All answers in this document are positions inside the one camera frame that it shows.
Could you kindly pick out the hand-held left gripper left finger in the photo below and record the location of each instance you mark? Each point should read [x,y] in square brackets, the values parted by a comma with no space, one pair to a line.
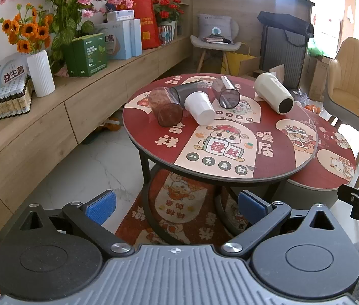
[101,206]

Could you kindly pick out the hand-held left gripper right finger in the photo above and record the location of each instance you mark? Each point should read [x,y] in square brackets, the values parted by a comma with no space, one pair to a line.
[250,204]

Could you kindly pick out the white plastic cup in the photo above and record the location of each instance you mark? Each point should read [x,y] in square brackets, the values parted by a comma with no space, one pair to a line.
[200,108]

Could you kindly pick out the dark smoky transparent cup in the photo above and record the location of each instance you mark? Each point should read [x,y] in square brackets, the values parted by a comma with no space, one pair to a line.
[227,92]

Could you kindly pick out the large cream cup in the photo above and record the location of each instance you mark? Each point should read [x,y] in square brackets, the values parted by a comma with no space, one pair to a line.
[273,90]

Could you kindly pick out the brown transparent cup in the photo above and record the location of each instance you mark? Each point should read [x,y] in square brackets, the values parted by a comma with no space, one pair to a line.
[166,108]

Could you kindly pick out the grey transparent cup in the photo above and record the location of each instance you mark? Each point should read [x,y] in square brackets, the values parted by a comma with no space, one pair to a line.
[184,91]

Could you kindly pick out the low round printed table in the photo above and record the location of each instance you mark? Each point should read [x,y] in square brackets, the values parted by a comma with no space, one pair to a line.
[328,162]

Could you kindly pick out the round table with red print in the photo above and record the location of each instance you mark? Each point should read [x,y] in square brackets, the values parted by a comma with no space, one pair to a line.
[230,139]

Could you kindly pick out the red printed rug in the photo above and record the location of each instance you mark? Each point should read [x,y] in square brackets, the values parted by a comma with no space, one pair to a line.
[179,209]

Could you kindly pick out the orange toy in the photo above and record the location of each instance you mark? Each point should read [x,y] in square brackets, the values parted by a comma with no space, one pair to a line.
[111,126]

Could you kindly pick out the pile of oranges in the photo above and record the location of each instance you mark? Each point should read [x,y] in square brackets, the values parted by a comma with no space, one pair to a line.
[311,108]

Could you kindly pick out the long wooden cabinet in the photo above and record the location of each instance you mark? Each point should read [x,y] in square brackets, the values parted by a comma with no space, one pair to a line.
[71,111]

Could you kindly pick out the beige armchair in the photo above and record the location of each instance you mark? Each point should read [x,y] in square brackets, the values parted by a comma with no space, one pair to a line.
[354,79]

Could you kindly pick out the cardboard box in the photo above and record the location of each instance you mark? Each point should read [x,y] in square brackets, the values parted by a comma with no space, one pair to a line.
[320,79]

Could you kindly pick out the yellow paper bag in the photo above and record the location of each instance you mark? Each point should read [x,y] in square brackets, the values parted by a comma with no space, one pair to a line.
[238,63]

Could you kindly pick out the tray of small brown bottles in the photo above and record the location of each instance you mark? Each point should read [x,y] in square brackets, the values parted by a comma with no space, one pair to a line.
[8,98]

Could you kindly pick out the white ribbed vase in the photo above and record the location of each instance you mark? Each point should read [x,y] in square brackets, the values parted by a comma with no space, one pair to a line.
[41,74]

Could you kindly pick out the green product box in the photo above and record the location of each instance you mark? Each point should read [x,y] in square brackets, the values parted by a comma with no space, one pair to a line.
[85,55]

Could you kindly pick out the grey ribbed suitcase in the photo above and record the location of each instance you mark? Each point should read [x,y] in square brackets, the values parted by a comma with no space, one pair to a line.
[282,54]

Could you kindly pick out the white chair with wooden legs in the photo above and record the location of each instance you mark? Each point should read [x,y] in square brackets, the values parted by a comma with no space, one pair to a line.
[212,46]

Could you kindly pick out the white display sign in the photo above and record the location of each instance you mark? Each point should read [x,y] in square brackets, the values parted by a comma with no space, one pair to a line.
[4,73]

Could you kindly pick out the white and blue gift box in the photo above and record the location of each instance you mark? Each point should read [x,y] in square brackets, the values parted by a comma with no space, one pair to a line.
[122,39]

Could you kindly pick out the grey printed cushion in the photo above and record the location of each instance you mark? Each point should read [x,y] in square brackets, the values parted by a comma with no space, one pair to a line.
[216,27]

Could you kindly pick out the green leafy plant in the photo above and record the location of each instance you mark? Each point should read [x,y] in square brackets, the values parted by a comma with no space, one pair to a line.
[68,28]

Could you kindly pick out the black bag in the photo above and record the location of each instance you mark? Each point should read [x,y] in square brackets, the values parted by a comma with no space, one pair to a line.
[285,22]

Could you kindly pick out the orange sunflower bouquet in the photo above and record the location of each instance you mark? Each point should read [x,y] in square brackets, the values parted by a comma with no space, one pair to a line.
[27,31]

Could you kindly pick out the small white tissue box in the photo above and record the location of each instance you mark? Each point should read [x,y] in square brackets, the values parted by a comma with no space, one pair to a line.
[120,15]

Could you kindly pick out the red shopping bag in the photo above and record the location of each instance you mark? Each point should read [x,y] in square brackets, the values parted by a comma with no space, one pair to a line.
[144,19]

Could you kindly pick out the red rose pot plant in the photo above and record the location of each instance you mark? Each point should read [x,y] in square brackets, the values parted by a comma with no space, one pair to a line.
[168,11]

